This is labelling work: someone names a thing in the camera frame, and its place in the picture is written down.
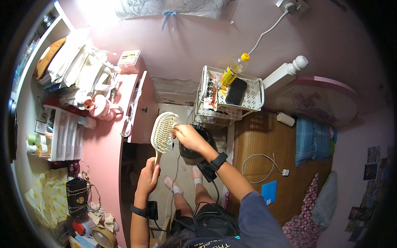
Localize person's body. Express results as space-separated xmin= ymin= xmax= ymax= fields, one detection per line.
xmin=161 ymin=190 xmax=293 ymax=248

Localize brown tape roll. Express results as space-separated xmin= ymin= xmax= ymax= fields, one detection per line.
xmin=91 ymin=227 xmax=117 ymax=248

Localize red box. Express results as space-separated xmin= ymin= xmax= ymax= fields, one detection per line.
xmin=72 ymin=219 xmax=86 ymax=236

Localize white perforated storage cart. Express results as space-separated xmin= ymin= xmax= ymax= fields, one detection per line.
xmin=192 ymin=65 xmax=265 ymax=125

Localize black cable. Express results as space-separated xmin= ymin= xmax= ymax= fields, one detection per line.
xmin=154 ymin=153 xmax=221 ymax=233

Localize pile of white cloth bags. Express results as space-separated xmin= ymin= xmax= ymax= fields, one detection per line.
xmin=46 ymin=29 xmax=121 ymax=107

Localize white drawer organizer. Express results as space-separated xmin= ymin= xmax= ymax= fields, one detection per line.
xmin=43 ymin=104 xmax=85 ymax=162

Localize person's right hand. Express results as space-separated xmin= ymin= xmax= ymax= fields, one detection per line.
xmin=171 ymin=124 xmax=208 ymax=154

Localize white power cable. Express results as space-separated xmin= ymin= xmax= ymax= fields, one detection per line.
xmin=248 ymin=10 xmax=289 ymax=56

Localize cream vented hairbrush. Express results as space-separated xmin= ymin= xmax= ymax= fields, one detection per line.
xmin=150 ymin=112 xmax=179 ymax=167

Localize small white bottle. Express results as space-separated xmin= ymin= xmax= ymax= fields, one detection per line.
xmin=78 ymin=116 xmax=97 ymax=130

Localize black wrist band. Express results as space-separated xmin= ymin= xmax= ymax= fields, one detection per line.
xmin=130 ymin=200 xmax=159 ymax=221
xmin=197 ymin=151 xmax=228 ymax=183

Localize white wall socket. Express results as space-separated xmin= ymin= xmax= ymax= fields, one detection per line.
xmin=275 ymin=0 xmax=310 ymax=18

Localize clear box with yellow label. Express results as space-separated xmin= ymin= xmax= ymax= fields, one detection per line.
xmin=117 ymin=50 xmax=142 ymax=74

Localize white strap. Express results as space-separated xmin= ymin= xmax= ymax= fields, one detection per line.
xmin=120 ymin=71 xmax=148 ymax=139

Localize brown woven bed mat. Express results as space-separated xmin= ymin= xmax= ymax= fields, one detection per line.
xmin=226 ymin=111 xmax=333 ymax=225

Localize black trash bin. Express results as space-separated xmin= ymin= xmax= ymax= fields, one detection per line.
xmin=179 ymin=124 xmax=218 ymax=159

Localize red and white snack packet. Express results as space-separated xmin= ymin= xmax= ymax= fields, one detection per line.
xmin=203 ymin=70 xmax=219 ymax=112

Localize white wall shelf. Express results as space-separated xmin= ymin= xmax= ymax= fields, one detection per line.
xmin=12 ymin=0 xmax=75 ymax=103

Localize group of wall pictures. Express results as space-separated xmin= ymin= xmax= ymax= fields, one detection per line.
xmin=344 ymin=145 xmax=395 ymax=243

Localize crumpled white tissue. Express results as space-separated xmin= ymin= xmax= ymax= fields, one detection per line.
xmin=88 ymin=201 xmax=120 ymax=233

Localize black phone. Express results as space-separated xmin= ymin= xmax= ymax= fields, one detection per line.
xmin=225 ymin=77 xmax=248 ymax=106

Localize blue ribbon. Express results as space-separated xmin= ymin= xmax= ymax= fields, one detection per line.
xmin=161 ymin=11 xmax=178 ymax=32

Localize brown straw hat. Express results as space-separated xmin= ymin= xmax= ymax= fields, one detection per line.
xmin=35 ymin=37 xmax=67 ymax=80

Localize white cylindrical bottle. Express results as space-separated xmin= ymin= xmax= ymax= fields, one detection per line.
xmin=276 ymin=112 xmax=295 ymax=128

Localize person's legs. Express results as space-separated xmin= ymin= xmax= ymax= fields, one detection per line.
xmin=163 ymin=165 xmax=218 ymax=224

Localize pink checked blanket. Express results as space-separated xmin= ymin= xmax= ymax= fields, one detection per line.
xmin=282 ymin=173 xmax=320 ymax=248

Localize pink desk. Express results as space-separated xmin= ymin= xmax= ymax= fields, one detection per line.
xmin=79 ymin=59 xmax=159 ymax=248

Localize light blue pillow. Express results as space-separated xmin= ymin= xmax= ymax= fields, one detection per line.
xmin=311 ymin=170 xmax=338 ymax=230

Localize white bed post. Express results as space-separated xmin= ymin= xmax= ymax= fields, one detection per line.
xmin=263 ymin=55 xmax=309 ymax=94

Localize white charger cable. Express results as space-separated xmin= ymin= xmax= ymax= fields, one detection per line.
xmin=242 ymin=153 xmax=290 ymax=184

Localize yellow drink bottle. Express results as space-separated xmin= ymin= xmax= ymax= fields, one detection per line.
xmin=219 ymin=53 xmax=250 ymax=87

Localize blue card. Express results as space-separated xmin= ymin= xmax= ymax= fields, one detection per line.
xmin=261 ymin=180 xmax=278 ymax=205

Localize black purse with gold chain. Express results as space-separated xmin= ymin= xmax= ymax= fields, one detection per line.
xmin=65 ymin=177 xmax=91 ymax=218

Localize pink cup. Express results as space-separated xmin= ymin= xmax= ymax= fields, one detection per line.
xmin=83 ymin=94 xmax=124 ymax=122

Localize blue plaid pillow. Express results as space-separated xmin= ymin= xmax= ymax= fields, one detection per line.
xmin=295 ymin=114 xmax=336 ymax=167

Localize person's left hand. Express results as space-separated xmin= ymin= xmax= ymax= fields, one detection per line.
xmin=135 ymin=156 xmax=161 ymax=199

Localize yellow flowered cloth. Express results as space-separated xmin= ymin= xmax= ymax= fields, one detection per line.
xmin=24 ymin=168 xmax=71 ymax=229

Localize white patterned curtain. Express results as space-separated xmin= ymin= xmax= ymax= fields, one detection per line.
xmin=114 ymin=0 xmax=237 ymax=21

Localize group of cosmetic bottles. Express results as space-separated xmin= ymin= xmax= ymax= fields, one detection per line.
xmin=26 ymin=134 xmax=52 ymax=157

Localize pink bed headboard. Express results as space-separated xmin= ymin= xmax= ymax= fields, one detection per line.
xmin=266 ymin=74 xmax=361 ymax=127

